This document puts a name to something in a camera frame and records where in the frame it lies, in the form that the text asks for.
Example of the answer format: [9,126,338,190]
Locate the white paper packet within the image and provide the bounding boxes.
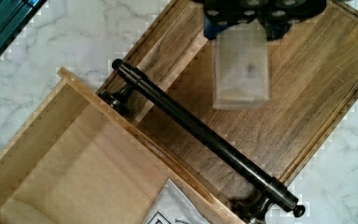
[142,179,211,224]

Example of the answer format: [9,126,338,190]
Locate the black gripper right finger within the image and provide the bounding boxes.
[258,0,327,40]

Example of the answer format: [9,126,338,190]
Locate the dark wooden cutting board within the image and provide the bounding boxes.
[97,0,358,200]

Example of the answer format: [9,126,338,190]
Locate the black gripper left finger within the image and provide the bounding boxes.
[202,0,263,40]

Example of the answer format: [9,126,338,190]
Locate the light wooden drawer box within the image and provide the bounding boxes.
[0,68,244,224]

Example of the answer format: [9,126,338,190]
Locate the black drawer handle bar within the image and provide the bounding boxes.
[99,59,306,224]

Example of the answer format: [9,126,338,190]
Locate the pale butter stick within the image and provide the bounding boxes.
[213,21,270,110]

